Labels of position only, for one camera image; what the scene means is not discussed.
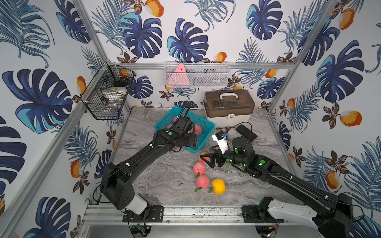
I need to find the yellow peach front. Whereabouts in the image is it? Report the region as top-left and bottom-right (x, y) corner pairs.
(209, 178), (226, 195)

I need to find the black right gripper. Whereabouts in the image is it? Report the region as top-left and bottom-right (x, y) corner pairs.
(200, 143), (247, 169)

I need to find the small brown tool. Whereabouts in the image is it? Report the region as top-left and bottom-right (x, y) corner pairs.
(216, 127), (232, 134)

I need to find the orange pink peach back middle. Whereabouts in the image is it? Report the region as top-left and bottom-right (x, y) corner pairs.
(198, 152), (210, 165)

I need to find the brown lidded storage box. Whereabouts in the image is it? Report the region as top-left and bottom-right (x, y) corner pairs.
(203, 90), (256, 128)

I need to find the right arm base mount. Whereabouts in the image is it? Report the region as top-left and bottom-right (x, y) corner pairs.
(242, 204), (284, 223)

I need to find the black phone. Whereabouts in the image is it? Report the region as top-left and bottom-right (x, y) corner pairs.
(236, 125), (258, 142)

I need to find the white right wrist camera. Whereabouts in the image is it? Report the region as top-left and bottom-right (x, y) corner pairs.
(212, 132), (229, 154)

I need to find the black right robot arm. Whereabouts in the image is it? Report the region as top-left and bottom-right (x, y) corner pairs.
(201, 136), (353, 238)

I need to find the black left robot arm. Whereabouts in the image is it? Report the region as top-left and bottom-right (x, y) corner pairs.
(99, 116), (197, 215)

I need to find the teal plastic basket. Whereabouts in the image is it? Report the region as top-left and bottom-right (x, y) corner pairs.
(154, 107), (215, 153)

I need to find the pink triangle card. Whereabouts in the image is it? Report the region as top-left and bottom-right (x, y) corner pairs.
(167, 63), (190, 87)

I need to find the black wire wall basket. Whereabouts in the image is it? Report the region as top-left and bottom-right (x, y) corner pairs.
(80, 61), (136, 120)

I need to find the aluminium front rail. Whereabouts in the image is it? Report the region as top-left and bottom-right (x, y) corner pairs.
(81, 204), (326, 226)

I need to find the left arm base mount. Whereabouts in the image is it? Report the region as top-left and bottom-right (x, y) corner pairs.
(123, 205), (164, 223)

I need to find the clear wall shelf tray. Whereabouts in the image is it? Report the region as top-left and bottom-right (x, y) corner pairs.
(164, 62), (230, 88)

